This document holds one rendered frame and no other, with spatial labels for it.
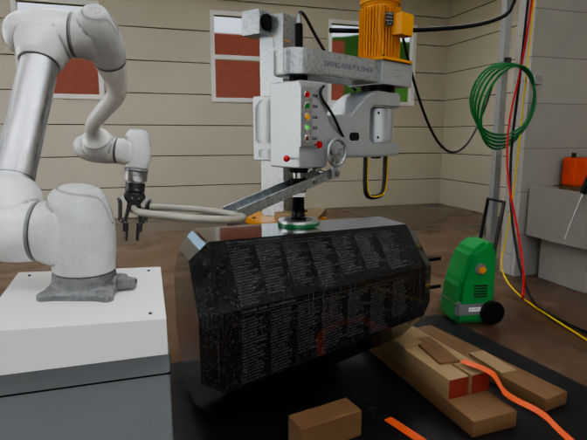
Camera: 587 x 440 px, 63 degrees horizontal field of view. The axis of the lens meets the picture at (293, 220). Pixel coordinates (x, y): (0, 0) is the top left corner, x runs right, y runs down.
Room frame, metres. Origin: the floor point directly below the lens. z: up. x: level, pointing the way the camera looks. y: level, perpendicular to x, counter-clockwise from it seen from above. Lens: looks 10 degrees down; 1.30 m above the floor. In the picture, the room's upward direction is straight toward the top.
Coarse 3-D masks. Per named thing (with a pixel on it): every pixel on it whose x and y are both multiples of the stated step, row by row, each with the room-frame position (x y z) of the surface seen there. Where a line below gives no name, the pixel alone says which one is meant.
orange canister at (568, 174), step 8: (568, 160) 4.39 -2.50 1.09; (576, 160) 4.32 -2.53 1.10; (584, 160) 4.33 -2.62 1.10; (568, 168) 4.38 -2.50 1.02; (576, 168) 4.31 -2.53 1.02; (584, 168) 4.33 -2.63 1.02; (568, 176) 4.37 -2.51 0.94; (576, 176) 4.31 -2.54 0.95; (584, 176) 4.34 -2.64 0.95; (568, 184) 4.37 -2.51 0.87; (576, 184) 4.31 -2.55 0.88
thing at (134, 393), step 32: (0, 384) 0.97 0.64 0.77; (32, 384) 0.99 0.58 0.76; (64, 384) 1.01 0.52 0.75; (96, 384) 1.03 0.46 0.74; (128, 384) 1.05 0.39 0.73; (160, 384) 1.07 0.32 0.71; (0, 416) 0.97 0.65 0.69; (32, 416) 0.99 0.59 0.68; (64, 416) 1.01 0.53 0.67; (96, 416) 1.03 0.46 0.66; (128, 416) 1.05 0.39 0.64; (160, 416) 1.07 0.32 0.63
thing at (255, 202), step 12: (288, 180) 2.50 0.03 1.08; (312, 180) 2.46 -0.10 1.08; (324, 180) 2.53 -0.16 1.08; (264, 192) 2.38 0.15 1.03; (276, 192) 2.30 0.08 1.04; (288, 192) 2.35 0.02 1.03; (228, 204) 2.23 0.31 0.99; (240, 204) 2.28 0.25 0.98; (252, 204) 2.19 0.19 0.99; (264, 204) 2.24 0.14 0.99
